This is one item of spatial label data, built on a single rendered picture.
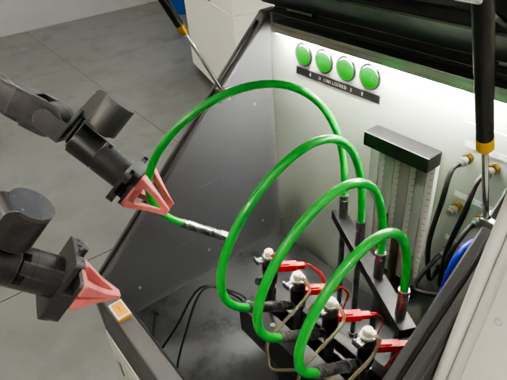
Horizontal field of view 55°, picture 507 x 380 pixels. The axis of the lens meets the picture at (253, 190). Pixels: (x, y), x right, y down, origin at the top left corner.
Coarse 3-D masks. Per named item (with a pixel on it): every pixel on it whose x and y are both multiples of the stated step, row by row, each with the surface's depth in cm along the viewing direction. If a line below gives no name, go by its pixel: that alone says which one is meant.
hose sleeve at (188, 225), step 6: (186, 222) 91; (192, 222) 92; (186, 228) 91; (192, 228) 92; (198, 228) 92; (204, 228) 93; (210, 228) 93; (216, 228) 94; (210, 234) 94; (216, 234) 94
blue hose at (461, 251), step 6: (462, 246) 75; (468, 246) 74; (456, 252) 75; (462, 252) 74; (456, 258) 75; (450, 264) 75; (456, 264) 75; (450, 270) 76; (444, 276) 77; (444, 282) 77
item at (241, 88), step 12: (240, 84) 79; (252, 84) 79; (264, 84) 79; (276, 84) 80; (288, 84) 81; (216, 96) 79; (228, 96) 79; (312, 96) 83; (204, 108) 79; (324, 108) 85; (180, 120) 80; (168, 132) 80; (336, 132) 88; (156, 156) 82; (156, 204) 87; (168, 216) 89
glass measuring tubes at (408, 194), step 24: (384, 144) 89; (408, 144) 87; (384, 168) 93; (408, 168) 88; (432, 168) 84; (384, 192) 95; (408, 192) 93; (432, 192) 89; (408, 216) 95; (408, 240) 95
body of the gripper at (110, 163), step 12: (96, 156) 82; (108, 156) 82; (120, 156) 83; (144, 156) 88; (96, 168) 83; (108, 168) 82; (120, 168) 83; (132, 168) 82; (108, 180) 84; (120, 180) 80
